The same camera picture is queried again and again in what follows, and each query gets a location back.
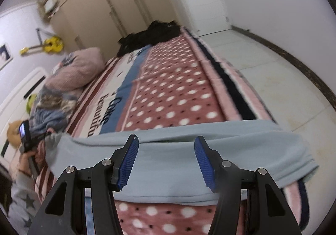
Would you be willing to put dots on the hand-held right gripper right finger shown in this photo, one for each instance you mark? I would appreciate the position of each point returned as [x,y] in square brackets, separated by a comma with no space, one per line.
[204,164]

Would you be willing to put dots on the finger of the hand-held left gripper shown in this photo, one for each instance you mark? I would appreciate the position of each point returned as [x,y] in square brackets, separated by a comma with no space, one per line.
[46,134]

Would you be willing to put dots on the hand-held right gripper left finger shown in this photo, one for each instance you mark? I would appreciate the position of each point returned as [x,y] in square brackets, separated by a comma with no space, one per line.
[128,164]

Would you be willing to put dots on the light blue pants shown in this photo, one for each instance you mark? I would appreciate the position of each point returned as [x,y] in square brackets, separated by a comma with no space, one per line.
[168,169]

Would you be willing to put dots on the person's left hand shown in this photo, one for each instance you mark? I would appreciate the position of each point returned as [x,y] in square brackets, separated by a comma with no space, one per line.
[24,160]

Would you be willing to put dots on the brown plush toy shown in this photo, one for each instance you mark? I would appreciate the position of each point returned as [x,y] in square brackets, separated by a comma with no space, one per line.
[13,134]

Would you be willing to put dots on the green plush toy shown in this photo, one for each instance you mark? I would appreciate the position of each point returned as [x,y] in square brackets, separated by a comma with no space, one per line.
[32,103]

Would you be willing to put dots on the white bed headboard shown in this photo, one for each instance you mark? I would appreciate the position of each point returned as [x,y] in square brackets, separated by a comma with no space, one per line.
[18,98]

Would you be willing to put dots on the crumpled pink blue quilt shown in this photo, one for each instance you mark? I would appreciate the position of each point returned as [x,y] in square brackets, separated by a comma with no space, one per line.
[78,69]

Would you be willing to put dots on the printed dotted striped blanket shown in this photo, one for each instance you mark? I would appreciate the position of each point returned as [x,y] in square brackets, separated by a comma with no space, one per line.
[170,98]

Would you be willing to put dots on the yellow ukulele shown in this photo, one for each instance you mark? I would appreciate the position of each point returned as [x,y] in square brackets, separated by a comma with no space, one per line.
[52,44]

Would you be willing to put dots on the black clothes pile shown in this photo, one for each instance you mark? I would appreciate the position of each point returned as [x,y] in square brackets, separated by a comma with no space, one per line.
[149,37]

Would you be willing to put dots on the white folded bedding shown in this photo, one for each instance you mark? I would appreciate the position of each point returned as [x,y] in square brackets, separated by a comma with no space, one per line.
[50,5]

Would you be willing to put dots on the beige wardrobe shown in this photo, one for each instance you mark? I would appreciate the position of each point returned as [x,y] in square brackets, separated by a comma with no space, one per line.
[110,1]

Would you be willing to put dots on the framed wall photo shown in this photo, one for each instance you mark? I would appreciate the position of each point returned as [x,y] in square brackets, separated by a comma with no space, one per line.
[4,55]

